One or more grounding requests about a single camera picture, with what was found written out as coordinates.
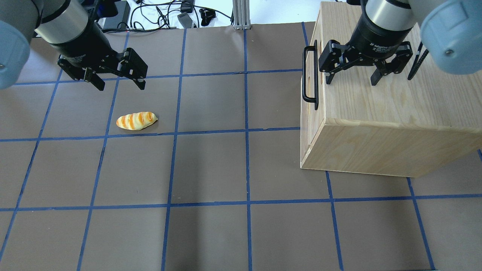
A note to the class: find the black box on floor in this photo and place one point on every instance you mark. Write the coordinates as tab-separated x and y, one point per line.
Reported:
118	15

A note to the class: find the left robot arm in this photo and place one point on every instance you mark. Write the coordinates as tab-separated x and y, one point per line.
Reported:
20	20

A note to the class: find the toy bread loaf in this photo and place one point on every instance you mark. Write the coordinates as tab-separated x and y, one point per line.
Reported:
136	121

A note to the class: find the black drawer handle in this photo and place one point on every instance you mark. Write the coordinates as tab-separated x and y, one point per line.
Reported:
310	75

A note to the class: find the black power adapter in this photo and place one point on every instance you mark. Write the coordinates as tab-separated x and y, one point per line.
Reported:
186	21

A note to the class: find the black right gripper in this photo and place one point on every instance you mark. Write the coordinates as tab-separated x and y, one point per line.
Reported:
378	35

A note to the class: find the wooden drawer cabinet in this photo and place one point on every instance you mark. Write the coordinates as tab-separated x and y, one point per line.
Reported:
398	127

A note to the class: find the aluminium frame post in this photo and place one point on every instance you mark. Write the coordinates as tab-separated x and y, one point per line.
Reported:
241	15

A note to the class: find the wooden drawer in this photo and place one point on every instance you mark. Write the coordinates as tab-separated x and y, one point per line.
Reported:
310	120

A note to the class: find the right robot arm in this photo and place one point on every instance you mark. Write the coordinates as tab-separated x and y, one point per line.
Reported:
450	30

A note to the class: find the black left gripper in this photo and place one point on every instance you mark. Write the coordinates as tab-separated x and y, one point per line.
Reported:
83	49

